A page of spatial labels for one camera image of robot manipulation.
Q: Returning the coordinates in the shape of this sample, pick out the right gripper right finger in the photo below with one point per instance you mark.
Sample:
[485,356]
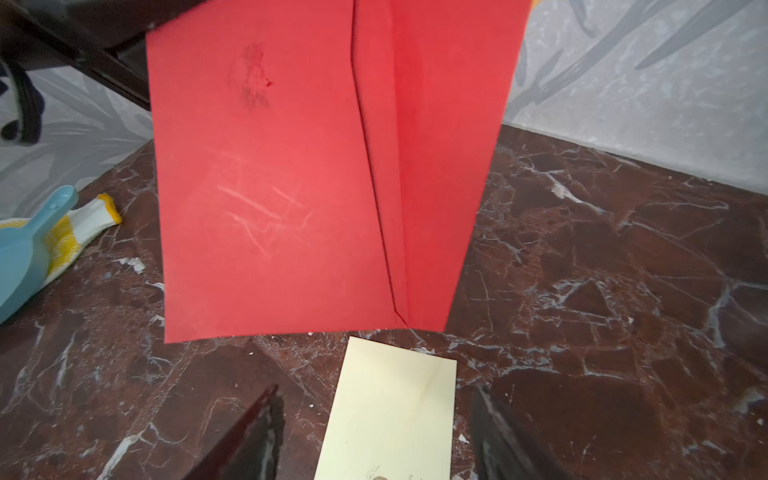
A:
[502,448]

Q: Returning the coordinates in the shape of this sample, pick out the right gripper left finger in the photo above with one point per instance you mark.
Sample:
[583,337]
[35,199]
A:
[251,447]

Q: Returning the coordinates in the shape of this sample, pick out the pale yellow envelope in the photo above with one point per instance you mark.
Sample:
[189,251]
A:
[391,417]

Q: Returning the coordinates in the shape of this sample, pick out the red envelope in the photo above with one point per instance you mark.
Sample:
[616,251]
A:
[320,163]

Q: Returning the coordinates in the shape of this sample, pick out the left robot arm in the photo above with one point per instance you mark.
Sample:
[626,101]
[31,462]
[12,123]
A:
[103,39]

